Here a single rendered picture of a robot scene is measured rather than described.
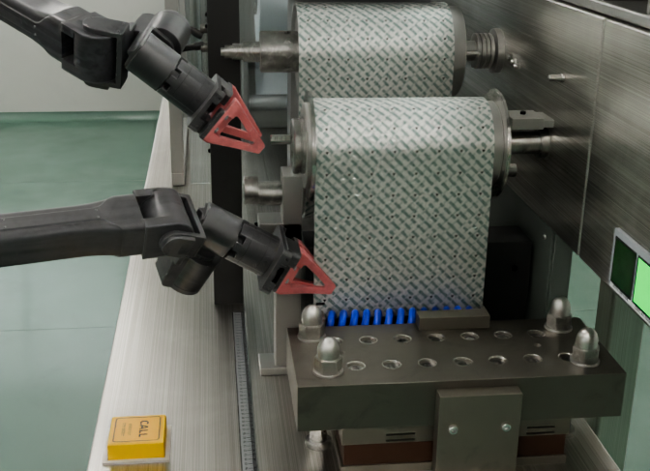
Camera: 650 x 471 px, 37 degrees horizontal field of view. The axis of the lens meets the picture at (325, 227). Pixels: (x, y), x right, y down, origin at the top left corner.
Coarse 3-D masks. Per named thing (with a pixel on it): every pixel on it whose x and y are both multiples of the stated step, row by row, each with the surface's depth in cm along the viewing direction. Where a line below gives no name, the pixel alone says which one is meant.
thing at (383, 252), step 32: (320, 224) 126; (352, 224) 126; (384, 224) 127; (416, 224) 127; (448, 224) 128; (480, 224) 129; (320, 256) 127; (352, 256) 128; (384, 256) 128; (416, 256) 129; (448, 256) 130; (480, 256) 130; (352, 288) 130; (384, 288) 130; (416, 288) 131; (448, 288) 131; (480, 288) 132
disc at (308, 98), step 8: (304, 96) 131; (312, 104) 123; (312, 112) 122; (312, 120) 122; (312, 128) 122; (312, 136) 121; (312, 144) 121; (312, 152) 122; (312, 160) 122; (312, 168) 122; (312, 176) 123; (312, 184) 124; (312, 192) 125
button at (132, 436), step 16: (128, 416) 125; (144, 416) 125; (160, 416) 125; (112, 432) 121; (128, 432) 121; (144, 432) 121; (160, 432) 121; (112, 448) 119; (128, 448) 119; (144, 448) 119; (160, 448) 119
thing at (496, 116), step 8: (304, 104) 126; (496, 104) 129; (304, 112) 126; (496, 112) 127; (496, 120) 126; (496, 128) 126; (496, 136) 126; (496, 144) 126; (496, 152) 126; (496, 160) 126; (496, 168) 127; (304, 176) 129; (496, 176) 128; (304, 184) 129
